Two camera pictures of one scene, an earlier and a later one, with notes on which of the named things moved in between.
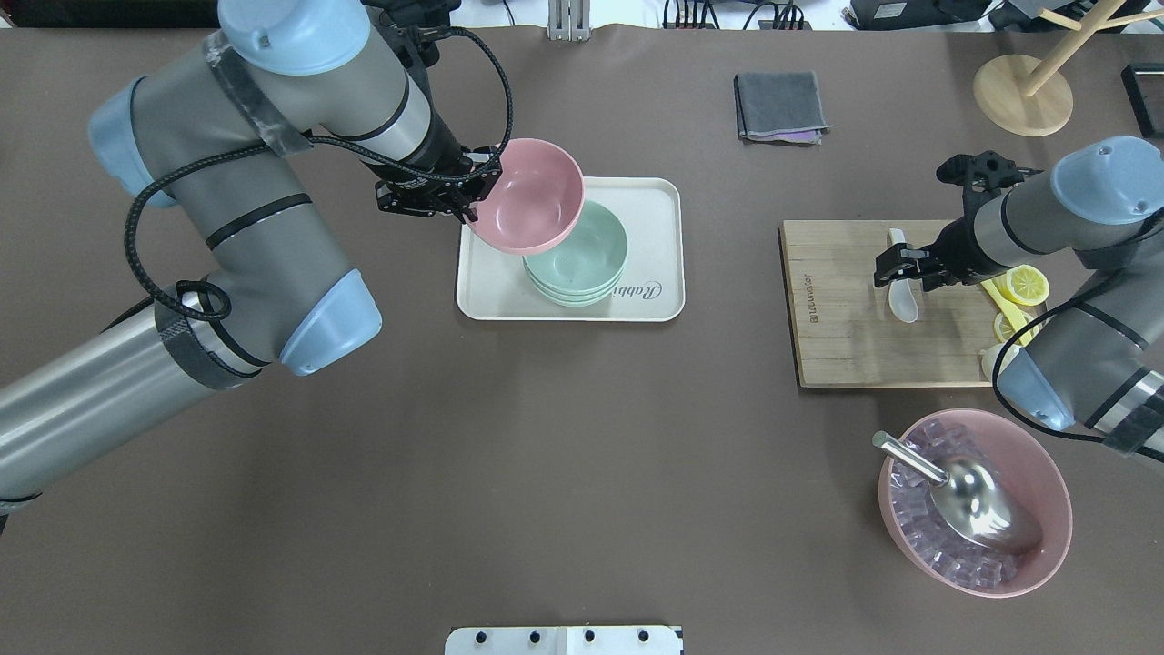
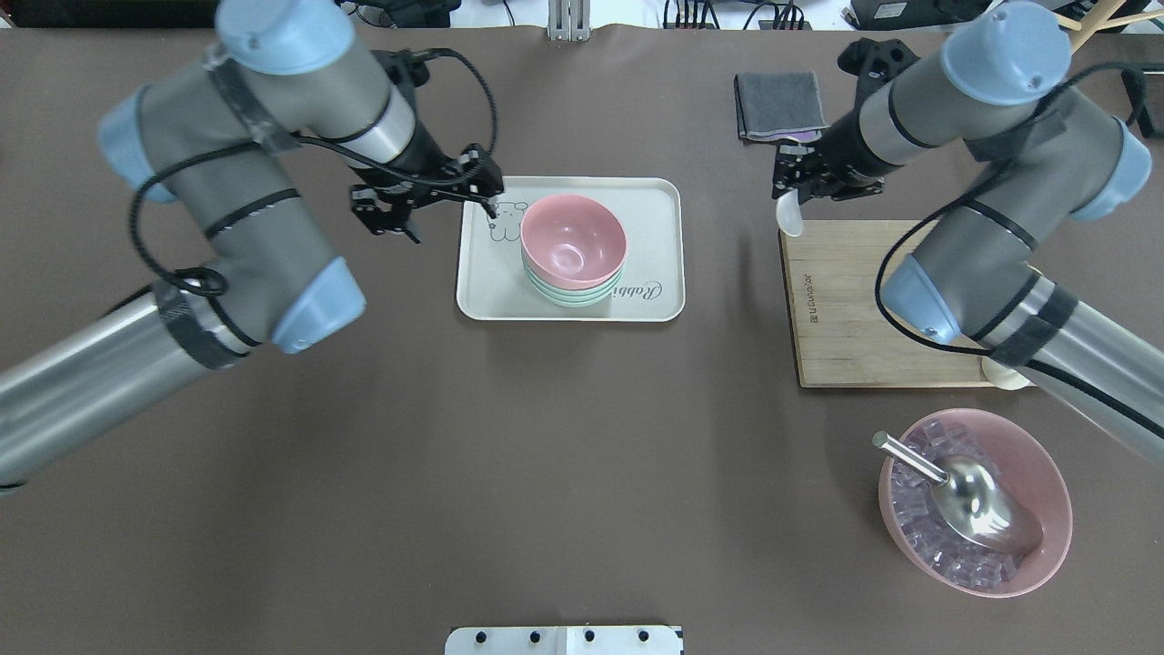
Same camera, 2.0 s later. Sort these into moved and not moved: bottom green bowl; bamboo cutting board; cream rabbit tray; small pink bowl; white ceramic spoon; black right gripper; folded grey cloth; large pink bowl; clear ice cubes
Moved: small pink bowl; black right gripper; white ceramic spoon
Not moved: clear ice cubes; bottom green bowl; bamboo cutting board; folded grey cloth; large pink bowl; cream rabbit tray
